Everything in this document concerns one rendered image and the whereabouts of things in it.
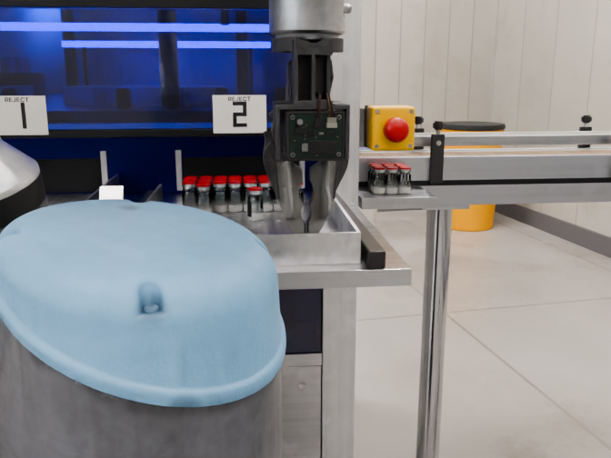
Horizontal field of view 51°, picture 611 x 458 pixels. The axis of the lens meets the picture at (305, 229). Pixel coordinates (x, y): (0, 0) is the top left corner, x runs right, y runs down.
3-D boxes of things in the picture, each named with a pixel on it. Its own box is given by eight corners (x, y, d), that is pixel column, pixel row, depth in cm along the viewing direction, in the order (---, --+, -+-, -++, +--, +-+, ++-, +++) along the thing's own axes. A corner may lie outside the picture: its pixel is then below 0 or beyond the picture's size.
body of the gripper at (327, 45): (273, 167, 61) (272, 35, 59) (269, 155, 70) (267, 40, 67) (352, 165, 62) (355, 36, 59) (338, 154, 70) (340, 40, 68)
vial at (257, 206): (247, 218, 92) (246, 188, 91) (263, 217, 92) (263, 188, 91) (247, 221, 90) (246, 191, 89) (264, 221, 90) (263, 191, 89)
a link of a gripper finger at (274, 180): (264, 199, 68) (263, 115, 66) (263, 196, 70) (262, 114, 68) (307, 199, 69) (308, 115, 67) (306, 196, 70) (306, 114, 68)
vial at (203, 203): (197, 214, 95) (195, 183, 94) (212, 213, 95) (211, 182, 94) (195, 216, 93) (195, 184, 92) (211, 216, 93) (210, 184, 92)
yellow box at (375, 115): (363, 146, 112) (364, 104, 111) (404, 145, 113) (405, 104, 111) (372, 151, 105) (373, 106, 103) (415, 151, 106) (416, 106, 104)
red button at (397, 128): (380, 141, 106) (381, 116, 105) (404, 140, 106) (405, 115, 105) (385, 143, 102) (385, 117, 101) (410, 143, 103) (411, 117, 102)
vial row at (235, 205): (183, 210, 97) (182, 180, 96) (302, 208, 98) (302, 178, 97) (182, 214, 95) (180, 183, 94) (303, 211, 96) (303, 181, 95)
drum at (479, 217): (476, 217, 499) (483, 120, 481) (511, 230, 456) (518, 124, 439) (423, 220, 487) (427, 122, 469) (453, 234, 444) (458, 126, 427)
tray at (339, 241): (160, 205, 101) (159, 184, 100) (324, 203, 103) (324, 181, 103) (118, 269, 68) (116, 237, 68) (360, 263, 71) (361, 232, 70)
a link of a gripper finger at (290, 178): (280, 254, 65) (279, 164, 63) (276, 239, 71) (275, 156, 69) (310, 253, 66) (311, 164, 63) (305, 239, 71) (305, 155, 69)
